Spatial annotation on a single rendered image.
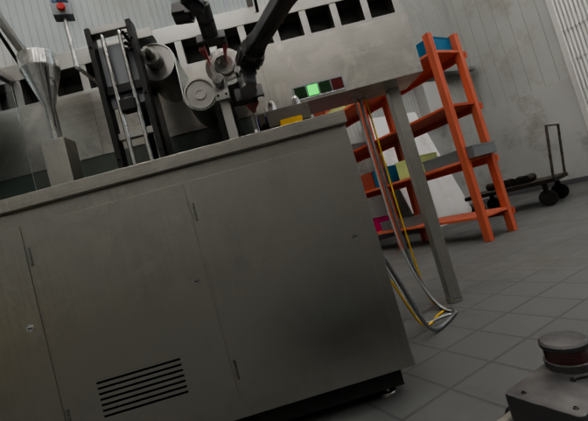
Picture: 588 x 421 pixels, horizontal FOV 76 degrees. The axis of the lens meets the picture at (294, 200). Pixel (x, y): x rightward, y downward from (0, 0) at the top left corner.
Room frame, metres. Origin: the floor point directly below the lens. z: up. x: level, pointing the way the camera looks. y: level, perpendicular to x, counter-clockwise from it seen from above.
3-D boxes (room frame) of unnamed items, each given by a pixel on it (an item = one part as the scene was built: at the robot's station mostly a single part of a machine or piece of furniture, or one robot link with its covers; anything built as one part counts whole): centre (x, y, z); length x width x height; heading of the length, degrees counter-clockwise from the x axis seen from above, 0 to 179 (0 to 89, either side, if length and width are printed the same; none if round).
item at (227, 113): (1.36, 0.15, 1.05); 0.06 x 0.05 x 0.31; 3
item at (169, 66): (1.52, 0.37, 1.34); 0.25 x 0.14 x 0.14; 3
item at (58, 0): (1.40, 0.66, 1.66); 0.07 x 0.07 x 0.10; 21
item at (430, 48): (4.23, -1.20, 0.97); 2.21 x 0.57 x 1.95; 27
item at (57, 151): (1.47, 0.84, 1.19); 0.14 x 0.14 x 0.57
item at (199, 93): (1.52, 0.24, 1.18); 0.26 x 0.12 x 0.12; 3
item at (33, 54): (1.47, 0.84, 1.50); 0.14 x 0.14 x 0.06
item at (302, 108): (1.57, -0.06, 1.00); 0.40 x 0.16 x 0.06; 3
